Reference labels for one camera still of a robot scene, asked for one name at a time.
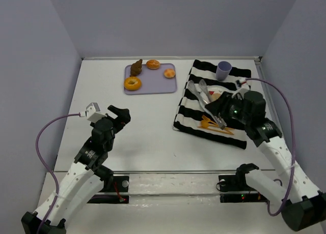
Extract small round bun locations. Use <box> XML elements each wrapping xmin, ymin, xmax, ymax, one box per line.
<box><xmin>164</xmin><ymin>69</ymin><xmax>176</xmax><ymax>79</ymax></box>

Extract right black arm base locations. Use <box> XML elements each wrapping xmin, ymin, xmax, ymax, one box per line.
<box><xmin>215</xmin><ymin>174</ymin><xmax>267</xmax><ymax>203</ymax></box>

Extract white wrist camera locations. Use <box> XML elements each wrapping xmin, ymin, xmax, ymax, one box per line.
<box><xmin>85</xmin><ymin>102</ymin><xmax>105</xmax><ymax>123</ymax></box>
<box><xmin>232</xmin><ymin>78</ymin><xmax>250</xmax><ymax>97</ymax></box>

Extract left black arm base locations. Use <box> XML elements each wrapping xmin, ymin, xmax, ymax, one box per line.
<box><xmin>88</xmin><ymin>175</ymin><xmax>129</xmax><ymax>204</ymax></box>

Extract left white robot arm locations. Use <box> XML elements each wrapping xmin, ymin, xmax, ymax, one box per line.
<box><xmin>21</xmin><ymin>103</ymin><xmax>131</xmax><ymax>233</ymax></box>

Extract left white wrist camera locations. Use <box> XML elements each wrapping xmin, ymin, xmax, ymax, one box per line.
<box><xmin>85</xmin><ymin>102</ymin><xmax>105</xmax><ymax>123</ymax></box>

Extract orange plastic fork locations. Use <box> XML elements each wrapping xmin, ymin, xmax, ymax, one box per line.
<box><xmin>201</xmin><ymin>120</ymin><xmax>219</xmax><ymax>128</ymax></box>

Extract orange plastic knife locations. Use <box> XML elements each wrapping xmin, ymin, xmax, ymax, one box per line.
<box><xmin>198</xmin><ymin>115</ymin><xmax>234</xmax><ymax>135</ymax></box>

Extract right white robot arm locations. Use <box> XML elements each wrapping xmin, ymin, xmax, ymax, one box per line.
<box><xmin>205</xmin><ymin>91</ymin><xmax>325</xmax><ymax>231</ymax></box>

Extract black white striped cloth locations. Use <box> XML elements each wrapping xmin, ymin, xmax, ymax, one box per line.
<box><xmin>173</xmin><ymin>60</ymin><xmax>252</xmax><ymax>149</ymax></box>

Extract orange glazed donut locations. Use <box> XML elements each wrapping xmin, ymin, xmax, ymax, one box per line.
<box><xmin>124</xmin><ymin>76</ymin><xmax>142</xmax><ymax>91</ymax></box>

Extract brown chocolate croissant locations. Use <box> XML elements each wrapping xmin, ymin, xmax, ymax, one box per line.
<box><xmin>130</xmin><ymin>59</ymin><xmax>143</xmax><ymax>77</ymax></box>

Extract lavender plastic tray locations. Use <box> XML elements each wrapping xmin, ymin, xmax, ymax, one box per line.
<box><xmin>124</xmin><ymin>63</ymin><xmax>177</xmax><ymax>95</ymax></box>

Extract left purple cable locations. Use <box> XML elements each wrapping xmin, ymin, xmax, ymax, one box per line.
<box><xmin>35</xmin><ymin>113</ymin><xmax>86</xmax><ymax>234</ymax></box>

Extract lavender plastic cup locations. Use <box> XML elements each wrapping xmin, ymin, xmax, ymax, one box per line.
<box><xmin>216</xmin><ymin>61</ymin><xmax>232</xmax><ymax>81</ymax></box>

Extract white decorated plate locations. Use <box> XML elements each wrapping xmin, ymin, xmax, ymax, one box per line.
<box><xmin>196</xmin><ymin>85</ymin><xmax>234</xmax><ymax>95</ymax></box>

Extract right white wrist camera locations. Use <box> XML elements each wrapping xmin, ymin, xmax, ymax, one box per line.
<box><xmin>232</xmin><ymin>78</ymin><xmax>250</xmax><ymax>97</ymax></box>

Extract metal tongs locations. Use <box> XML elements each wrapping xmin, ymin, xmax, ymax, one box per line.
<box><xmin>187</xmin><ymin>79</ymin><xmax>227</xmax><ymax>130</ymax></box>

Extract glazed round bun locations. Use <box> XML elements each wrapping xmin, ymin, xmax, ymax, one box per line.
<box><xmin>146</xmin><ymin>60</ymin><xmax>161</xmax><ymax>70</ymax></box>

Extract sugared split donut bread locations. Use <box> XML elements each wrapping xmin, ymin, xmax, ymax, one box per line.
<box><xmin>211</xmin><ymin>93</ymin><xmax>222</xmax><ymax>101</ymax></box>

